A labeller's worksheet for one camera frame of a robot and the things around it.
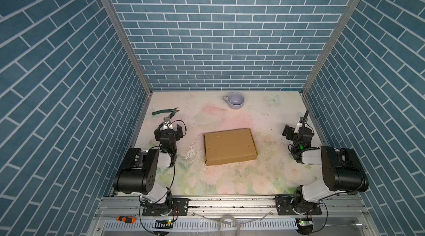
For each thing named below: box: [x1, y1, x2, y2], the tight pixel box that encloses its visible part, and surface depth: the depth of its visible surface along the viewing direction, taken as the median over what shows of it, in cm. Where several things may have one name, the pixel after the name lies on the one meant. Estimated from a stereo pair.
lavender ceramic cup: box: [222, 91, 245, 110], surface depth 113 cm
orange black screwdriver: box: [116, 215, 137, 224], surface depth 71 cm
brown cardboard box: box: [203, 127, 258, 166], surface depth 90 cm
